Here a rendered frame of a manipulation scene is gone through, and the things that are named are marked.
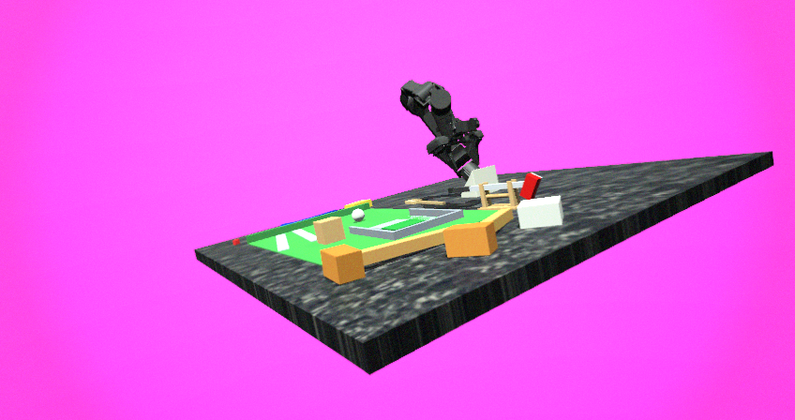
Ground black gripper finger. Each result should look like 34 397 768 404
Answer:
432 144 458 172
464 138 482 166

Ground white flat strip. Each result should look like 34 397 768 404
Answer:
292 229 317 242
276 233 290 251

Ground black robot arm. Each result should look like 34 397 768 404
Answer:
399 80 481 181

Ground white golf ball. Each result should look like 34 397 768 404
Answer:
352 209 365 222

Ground green flat mat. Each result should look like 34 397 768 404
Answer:
248 209 499 265

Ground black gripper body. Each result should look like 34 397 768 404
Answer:
427 115 484 155

